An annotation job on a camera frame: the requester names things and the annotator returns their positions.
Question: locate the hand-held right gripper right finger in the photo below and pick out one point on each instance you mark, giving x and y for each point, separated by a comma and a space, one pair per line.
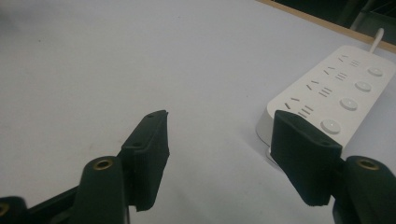
306, 161

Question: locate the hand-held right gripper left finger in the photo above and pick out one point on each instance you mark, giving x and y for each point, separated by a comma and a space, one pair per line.
146, 161

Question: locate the white power strip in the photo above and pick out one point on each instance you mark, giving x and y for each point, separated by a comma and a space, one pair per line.
339, 93

